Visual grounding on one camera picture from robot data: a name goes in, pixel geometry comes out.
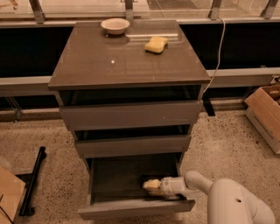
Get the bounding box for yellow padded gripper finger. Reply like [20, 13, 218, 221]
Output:
[143, 179, 162, 195]

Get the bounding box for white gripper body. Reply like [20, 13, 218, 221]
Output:
[160, 177, 187, 198]

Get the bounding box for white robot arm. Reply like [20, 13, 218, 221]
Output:
[143, 171, 276, 224]

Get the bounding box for bottom grey drawer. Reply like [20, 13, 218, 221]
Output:
[78, 153, 195, 221]

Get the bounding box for grey drawer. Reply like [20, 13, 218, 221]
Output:
[78, 153, 195, 221]
[75, 135, 191, 158]
[59, 100, 202, 130]

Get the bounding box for middle grey drawer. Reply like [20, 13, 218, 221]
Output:
[75, 135, 191, 158]

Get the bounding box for top grey drawer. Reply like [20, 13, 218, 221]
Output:
[59, 100, 202, 130]

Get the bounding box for grey drawer cabinet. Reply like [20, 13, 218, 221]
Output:
[47, 19, 212, 170]

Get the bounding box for cardboard box right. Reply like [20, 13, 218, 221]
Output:
[245, 84, 280, 154]

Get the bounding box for black metal bar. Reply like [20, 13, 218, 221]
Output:
[17, 146, 46, 216]

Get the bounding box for yellow sponge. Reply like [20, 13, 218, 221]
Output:
[144, 37, 169, 53]

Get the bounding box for white bowl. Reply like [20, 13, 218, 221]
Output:
[101, 18, 130, 35]

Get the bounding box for white cable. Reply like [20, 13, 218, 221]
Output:
[201, 16, 227, 95]

